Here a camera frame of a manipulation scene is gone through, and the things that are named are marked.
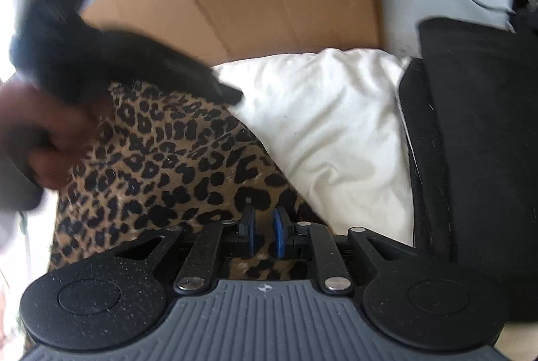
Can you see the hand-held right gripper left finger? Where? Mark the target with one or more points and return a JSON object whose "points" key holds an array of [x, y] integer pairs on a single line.
{"points": [[251, 228]]}

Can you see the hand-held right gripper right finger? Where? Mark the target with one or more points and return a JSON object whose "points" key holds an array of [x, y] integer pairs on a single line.
{"points": [[278, 233]]}

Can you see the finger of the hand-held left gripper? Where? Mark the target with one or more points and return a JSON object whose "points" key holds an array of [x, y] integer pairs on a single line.
{"points": [[206, 79]]}

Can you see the leopard print garment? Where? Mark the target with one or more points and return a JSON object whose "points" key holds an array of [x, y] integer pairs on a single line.
{"points": [[168, 159]]}

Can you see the person's left forearm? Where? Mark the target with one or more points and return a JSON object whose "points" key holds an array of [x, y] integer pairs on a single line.
{"points": [[17, 184]]}

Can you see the folded black clothes stack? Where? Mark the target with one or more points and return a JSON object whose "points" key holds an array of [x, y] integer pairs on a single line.
{"points": [[475, 134]]}

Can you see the person's left hand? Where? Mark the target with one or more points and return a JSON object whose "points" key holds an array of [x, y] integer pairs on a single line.
{"points": [[50, 130]]}

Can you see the cream bear print bed sheet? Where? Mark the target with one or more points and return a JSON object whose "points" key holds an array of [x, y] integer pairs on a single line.
{"points": [[328, 134]]}

